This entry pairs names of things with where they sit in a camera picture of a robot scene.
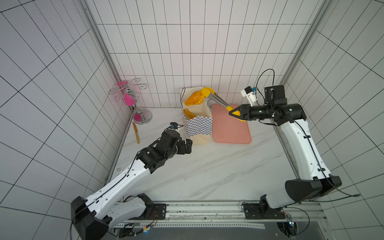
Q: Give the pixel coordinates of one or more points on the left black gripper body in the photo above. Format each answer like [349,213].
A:
[181,147]

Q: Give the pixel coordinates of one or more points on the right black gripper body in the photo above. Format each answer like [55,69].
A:
[245,112]

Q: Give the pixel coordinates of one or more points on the yellow steel bread tongs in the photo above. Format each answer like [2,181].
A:
[211,95]

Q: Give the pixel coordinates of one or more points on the small orange bun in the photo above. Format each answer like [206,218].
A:
[197,98]

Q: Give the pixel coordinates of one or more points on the braided twisted bread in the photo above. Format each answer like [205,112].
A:
[189,115]

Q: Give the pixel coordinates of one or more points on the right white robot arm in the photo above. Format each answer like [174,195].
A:
[315,178]

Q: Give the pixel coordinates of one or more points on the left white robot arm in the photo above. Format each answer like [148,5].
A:
[93,217]

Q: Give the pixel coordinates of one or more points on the checkered paper bag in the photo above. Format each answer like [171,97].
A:
[199,129]

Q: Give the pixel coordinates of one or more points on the pink plastic tray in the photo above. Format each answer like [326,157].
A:
[227,129]

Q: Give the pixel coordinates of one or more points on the wooden butter knife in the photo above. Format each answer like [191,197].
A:
[136,132]

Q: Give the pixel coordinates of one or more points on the silver pink mug tree stand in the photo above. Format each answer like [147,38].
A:
[124,92]

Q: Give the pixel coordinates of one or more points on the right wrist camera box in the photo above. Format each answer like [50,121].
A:
[273,96]

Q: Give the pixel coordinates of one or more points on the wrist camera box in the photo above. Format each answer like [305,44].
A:
[273,96]
[174,126]

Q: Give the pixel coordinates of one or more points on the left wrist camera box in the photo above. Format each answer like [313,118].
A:
[174,126]

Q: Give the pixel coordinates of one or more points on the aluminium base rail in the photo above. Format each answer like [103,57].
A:
[222,214]

